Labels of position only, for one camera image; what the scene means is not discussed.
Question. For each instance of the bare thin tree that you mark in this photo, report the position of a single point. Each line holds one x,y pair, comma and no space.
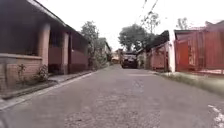
182,23

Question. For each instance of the pink house with porch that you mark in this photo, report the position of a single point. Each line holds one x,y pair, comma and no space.
33,36

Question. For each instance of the green trees beside house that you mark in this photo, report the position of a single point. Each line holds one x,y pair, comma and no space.
90,36

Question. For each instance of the grey concrete road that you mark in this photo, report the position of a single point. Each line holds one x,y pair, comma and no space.
116,100

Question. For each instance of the red metal gate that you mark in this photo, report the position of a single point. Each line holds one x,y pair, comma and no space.
206,50

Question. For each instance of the dark car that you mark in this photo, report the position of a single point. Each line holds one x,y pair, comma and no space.
129,60

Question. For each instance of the grass strip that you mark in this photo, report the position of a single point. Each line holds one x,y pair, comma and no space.
193,81

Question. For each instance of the red wall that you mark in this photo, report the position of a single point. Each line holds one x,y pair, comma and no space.
159,56

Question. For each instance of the large round dark tree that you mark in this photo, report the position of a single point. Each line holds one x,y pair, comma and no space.
133,36

